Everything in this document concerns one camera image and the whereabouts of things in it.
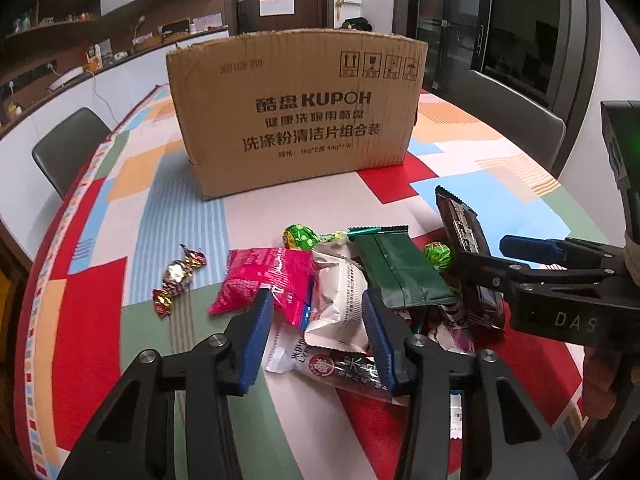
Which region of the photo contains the small white sachet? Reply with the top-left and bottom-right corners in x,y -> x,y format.
449,391 -> 464,442

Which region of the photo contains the black framed glass door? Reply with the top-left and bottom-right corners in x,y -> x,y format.
407,0 -> 493,96

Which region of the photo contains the gold foil wrapped candy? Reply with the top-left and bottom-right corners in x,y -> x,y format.
152,244 -> 207,320

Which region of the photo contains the dark green snack packet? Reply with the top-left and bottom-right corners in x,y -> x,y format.
347,225 -> 457,309

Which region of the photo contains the pink snack packet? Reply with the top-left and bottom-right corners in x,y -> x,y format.
207,247 -> 318,331

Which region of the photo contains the brown cardboard box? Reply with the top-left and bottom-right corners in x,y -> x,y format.
166,28 -> 430,201

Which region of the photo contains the dark brown snack packet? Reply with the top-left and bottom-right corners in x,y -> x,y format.
434,185 -> 506,331

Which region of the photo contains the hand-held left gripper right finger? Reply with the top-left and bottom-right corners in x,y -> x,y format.
360,290 -> 581,480

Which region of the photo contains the white snack packet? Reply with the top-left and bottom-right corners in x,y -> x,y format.
302,242 -> 373,353

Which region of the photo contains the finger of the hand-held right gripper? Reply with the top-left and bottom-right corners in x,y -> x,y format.
499,234 -> 628,273
447,250 -> 623,311

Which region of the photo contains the white packet with red logo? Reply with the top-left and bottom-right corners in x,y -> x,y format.
264,322 -> 401,401

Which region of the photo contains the dark grey dining chair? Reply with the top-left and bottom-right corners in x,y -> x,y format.
452,70 -> 567,178
31,107 -> 113,201

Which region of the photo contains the person's right hand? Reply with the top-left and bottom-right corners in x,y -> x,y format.
582,352 -> 623,413

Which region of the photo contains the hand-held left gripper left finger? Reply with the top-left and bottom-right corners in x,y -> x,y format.
57,287 -> 276,480

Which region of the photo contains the green wrapped lollipop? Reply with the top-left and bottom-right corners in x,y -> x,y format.
422,241 -> 453,273
283,223 -> 348,251

